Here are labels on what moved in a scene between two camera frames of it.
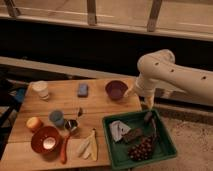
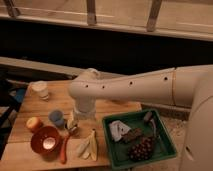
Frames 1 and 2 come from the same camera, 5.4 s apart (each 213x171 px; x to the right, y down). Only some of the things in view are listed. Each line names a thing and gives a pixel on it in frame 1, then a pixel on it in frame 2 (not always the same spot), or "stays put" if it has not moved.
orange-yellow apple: [34, 123] stays put
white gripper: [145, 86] to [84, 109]
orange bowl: [38, 138] stays put
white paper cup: [40, 88] stays put
